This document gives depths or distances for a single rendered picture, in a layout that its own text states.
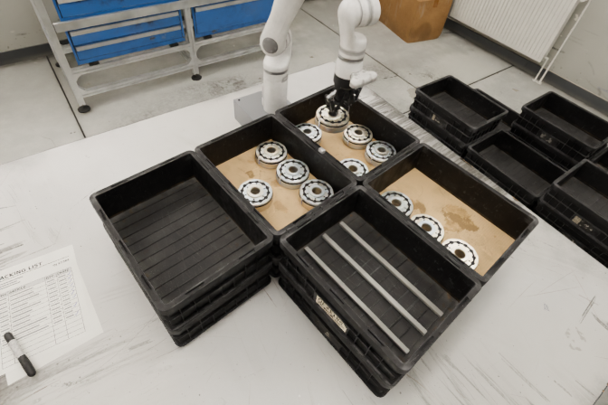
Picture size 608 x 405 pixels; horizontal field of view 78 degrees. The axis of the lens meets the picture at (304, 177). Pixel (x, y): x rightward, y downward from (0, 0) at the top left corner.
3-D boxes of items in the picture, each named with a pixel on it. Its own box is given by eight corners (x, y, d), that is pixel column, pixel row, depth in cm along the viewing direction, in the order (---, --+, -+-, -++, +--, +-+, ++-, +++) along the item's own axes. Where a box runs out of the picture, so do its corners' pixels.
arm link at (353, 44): (339, 65, 98) (368, 60, 101) (349, 5, 87) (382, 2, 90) (327, 51, 102) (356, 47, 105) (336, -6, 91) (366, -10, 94)
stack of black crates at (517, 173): (443, 190, 215) (467, 146, 190) (475, 171, 228) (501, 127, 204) (502, 240, 194) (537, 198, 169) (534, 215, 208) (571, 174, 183)
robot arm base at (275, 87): (258, 105, 149) (258, 66, 137) (277, 98, 153) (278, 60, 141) (271, 117, 144) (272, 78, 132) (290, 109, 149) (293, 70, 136)
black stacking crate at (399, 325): (276, 263, 100) (277, 240, 92) (352, 209, 115) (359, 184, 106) (390, 390, 81) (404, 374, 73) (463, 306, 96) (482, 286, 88)
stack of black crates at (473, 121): (394, 149, 236) (414, 88, 203) (425, 133, 249) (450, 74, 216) (442, 190, 215) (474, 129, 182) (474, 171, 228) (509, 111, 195)
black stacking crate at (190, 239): (101, 223, 104) (88, 197, 96) (196, 176, 119) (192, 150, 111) (172, 335, 86) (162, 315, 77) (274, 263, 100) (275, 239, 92)
